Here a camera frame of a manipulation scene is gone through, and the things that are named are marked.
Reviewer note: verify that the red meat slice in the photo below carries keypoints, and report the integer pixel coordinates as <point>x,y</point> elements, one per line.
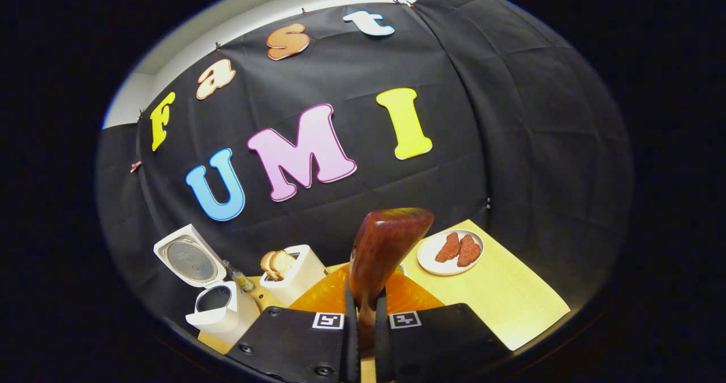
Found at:
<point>469,251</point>
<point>448,248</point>

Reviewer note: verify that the white rice cooker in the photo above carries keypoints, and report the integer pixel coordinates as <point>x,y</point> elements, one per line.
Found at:
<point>221,309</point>

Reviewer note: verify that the small clear bottle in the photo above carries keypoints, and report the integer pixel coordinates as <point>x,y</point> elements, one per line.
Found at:
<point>241,280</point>

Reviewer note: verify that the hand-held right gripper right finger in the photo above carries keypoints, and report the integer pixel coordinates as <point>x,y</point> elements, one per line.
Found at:
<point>442,337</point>

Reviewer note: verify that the red cloth clip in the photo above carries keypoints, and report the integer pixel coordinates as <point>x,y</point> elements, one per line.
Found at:
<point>135,166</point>

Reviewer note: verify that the white round plate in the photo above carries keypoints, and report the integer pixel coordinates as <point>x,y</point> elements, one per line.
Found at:
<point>434,258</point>

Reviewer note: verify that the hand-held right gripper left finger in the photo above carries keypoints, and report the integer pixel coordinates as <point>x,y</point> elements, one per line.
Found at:
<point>295,343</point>

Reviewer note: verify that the black backdrop cloth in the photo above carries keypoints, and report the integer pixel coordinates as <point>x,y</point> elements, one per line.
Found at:
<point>510,116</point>

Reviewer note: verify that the toasted bread slice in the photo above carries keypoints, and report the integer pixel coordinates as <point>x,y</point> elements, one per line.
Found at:
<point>283,262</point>
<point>266,264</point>

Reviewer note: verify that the brown wooden spoon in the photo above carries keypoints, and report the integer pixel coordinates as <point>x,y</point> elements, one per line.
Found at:
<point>385,247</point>

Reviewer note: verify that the white toaster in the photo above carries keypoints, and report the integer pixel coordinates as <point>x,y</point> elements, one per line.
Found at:
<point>303,272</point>

